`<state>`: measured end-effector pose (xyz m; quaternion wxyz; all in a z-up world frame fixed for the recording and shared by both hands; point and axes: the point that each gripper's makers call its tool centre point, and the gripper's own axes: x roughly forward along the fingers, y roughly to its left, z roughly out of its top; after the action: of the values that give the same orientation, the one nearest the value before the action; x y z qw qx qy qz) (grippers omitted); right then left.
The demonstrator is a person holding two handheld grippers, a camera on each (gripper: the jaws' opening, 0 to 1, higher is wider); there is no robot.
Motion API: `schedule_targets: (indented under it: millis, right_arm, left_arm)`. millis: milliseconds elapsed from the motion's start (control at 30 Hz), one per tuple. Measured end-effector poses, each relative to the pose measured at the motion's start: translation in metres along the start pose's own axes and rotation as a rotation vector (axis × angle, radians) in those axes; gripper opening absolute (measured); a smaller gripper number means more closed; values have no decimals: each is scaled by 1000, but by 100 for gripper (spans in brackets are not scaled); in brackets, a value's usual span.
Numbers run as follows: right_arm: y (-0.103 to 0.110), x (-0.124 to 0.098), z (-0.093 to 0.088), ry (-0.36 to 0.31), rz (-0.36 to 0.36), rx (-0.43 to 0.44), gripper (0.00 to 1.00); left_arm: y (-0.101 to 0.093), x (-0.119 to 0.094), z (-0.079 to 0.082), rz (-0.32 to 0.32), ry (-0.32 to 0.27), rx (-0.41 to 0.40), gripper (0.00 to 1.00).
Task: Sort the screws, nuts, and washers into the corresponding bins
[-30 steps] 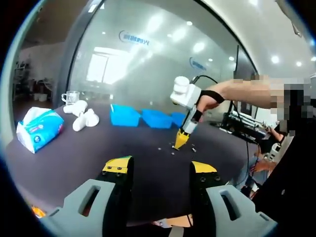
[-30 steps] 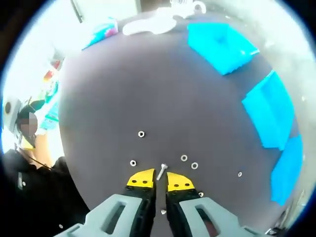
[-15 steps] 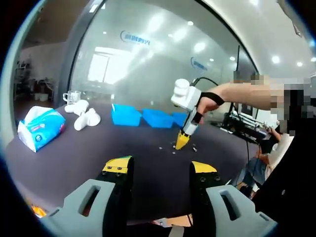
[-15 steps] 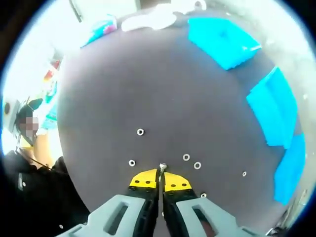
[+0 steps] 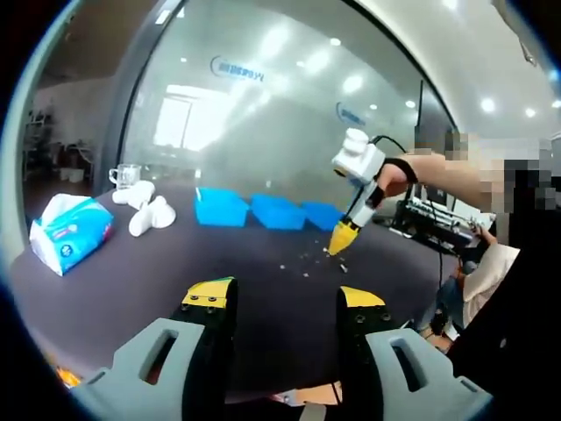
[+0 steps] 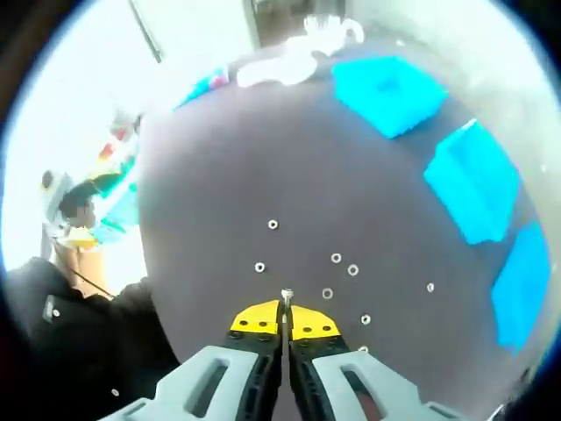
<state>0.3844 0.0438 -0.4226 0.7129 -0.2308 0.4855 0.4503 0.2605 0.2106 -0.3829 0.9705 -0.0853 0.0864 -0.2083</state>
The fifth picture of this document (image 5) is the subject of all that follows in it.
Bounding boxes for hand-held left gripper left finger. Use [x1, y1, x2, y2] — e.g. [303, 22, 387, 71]
[72, 275, 240, 421]

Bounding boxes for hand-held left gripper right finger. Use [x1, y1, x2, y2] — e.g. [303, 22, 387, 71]
[336, 285, 494, 421]

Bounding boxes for blue plastic bin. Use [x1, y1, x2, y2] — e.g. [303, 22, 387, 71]
[250, 193, 307, 231]
[195, 187, 252, 228]
[301, 200, 347, 232]

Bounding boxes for screws nuts and washers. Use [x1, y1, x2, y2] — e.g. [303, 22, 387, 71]
[278, 239, 350, 278]

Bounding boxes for person's right hand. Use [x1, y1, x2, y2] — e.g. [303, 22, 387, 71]
[377, 155, 420, 198]

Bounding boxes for blue logo sticker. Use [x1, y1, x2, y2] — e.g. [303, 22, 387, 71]
[209, 54, 266, 84]
[336, 101, 367, 126]

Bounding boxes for person's black clothing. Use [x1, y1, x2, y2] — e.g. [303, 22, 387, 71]
[446, 245, 561, 421]

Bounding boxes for blue white tissue pack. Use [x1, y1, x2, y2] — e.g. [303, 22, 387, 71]
[29, 192, 116, 277]

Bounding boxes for white plastic fitting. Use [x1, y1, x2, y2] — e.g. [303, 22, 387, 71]
[111, 179, 157, 211]
[128, 195, 177, 238]

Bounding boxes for clear glass mug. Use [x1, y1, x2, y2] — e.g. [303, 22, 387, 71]
[108, 163, 142, 191]

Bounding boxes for background shelf rack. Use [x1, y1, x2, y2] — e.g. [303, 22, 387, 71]
[21, 104, 58, 176]

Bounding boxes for black wrist strap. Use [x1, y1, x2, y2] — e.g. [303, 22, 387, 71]
[384, 156, 418, 182]

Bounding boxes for black equipment frame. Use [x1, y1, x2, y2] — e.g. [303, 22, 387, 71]
[391, 183, 492, 258]

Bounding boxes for black wall monitor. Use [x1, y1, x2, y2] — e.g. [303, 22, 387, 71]
[418, 78, 457, 137]

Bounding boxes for dark glass partition frame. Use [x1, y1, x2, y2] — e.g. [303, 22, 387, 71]
[103, 0, 185, 194]

